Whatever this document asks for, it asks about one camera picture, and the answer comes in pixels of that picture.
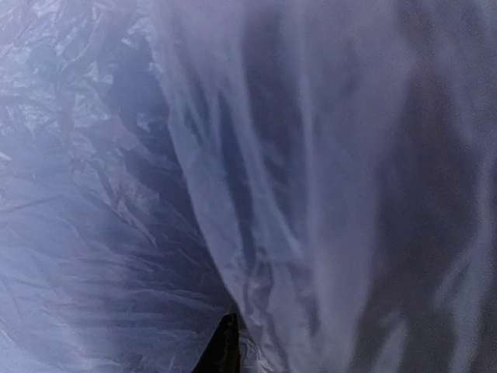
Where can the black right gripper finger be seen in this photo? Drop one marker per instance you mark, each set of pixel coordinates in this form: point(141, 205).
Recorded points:
point(222, 354)

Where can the pink translucent plastic bag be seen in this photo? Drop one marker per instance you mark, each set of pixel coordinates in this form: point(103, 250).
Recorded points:
point(324, 169)

